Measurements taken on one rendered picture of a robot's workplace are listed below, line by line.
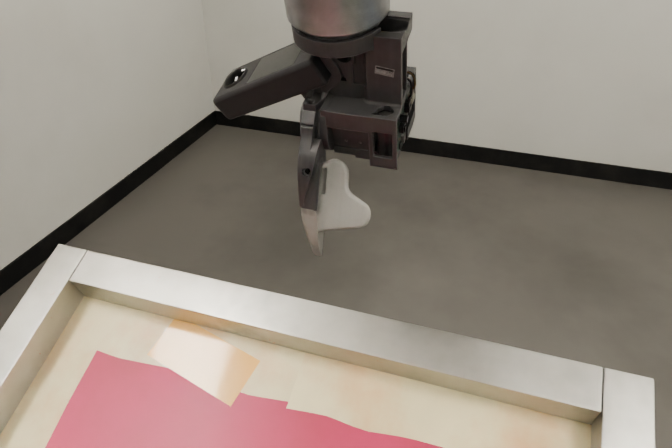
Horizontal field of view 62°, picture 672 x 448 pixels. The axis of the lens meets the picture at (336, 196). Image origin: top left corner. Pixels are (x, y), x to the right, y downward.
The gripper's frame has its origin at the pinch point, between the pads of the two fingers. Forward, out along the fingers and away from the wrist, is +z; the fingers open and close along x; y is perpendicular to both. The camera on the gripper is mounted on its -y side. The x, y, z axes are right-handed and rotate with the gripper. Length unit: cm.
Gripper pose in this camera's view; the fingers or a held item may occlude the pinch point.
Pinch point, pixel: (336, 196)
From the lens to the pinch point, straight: 56.3
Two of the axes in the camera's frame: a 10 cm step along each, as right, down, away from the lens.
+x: 3.0, -7.2, 6.3
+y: 9.5, 1.7, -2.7
